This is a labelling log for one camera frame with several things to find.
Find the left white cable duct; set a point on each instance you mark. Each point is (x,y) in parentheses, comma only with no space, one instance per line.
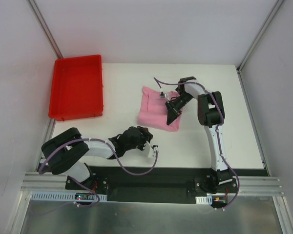
(67,196)

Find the left aluminium corner post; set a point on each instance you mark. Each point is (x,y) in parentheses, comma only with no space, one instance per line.
(43,24)

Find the red plastic bin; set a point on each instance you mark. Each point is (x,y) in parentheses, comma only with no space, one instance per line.
(77,88)

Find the pink t shirt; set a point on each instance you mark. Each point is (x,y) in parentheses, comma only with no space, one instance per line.
(153,111)

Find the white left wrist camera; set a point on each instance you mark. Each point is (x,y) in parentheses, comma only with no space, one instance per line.
(150,151)

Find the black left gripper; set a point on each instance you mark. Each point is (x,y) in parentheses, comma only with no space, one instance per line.
(141,136)

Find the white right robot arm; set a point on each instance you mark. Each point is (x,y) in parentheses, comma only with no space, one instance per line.
(211,115)

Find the right white cable duct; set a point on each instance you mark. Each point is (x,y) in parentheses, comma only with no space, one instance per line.
(203,200)

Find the white cable duct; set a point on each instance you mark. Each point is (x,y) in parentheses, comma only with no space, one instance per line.
(203,200)
(67,196)

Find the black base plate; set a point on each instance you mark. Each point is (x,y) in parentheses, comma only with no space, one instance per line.
(161,185)

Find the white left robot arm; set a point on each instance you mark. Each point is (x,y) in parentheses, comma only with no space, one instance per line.
(63,153)

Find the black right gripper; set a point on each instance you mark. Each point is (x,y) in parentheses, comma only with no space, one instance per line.
(173,107)

